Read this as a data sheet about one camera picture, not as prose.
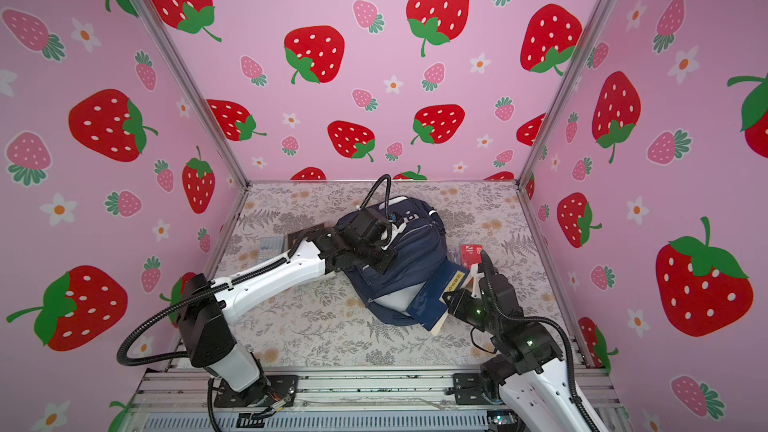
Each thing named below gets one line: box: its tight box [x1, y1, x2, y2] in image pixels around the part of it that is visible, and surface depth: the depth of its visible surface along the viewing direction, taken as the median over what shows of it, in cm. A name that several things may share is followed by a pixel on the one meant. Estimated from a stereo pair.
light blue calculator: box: [258, 236, 284, 259], surface depth 103 cm
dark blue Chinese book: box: [406, 259, 470, 331], surface depth 78 cm
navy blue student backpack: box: [347, 174, 448, 325], surface depth 80 cm
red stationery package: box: [461, 244, 483, 270], surface depth 103 cm
